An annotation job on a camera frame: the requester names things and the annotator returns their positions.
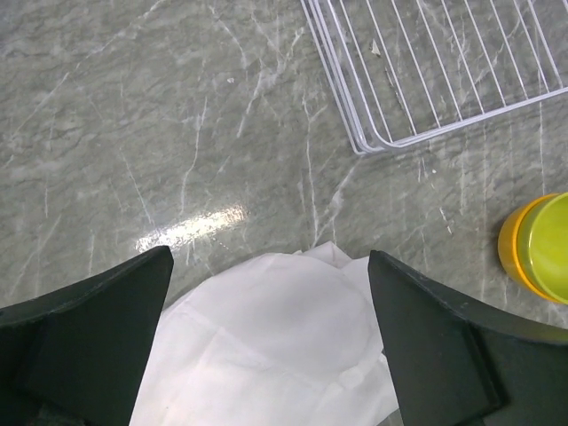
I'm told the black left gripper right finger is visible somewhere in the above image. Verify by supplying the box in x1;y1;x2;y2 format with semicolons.
368;251;567;425

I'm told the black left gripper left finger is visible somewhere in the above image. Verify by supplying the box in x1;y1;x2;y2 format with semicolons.
1;246;174;425

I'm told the lime green bowl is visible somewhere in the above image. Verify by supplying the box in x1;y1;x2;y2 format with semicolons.
517;193;567;304

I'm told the white cloth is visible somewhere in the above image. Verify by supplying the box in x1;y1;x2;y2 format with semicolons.
130;242;398;425

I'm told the white wire dish rack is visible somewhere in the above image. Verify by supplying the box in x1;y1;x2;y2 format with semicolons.
303;1;567;155

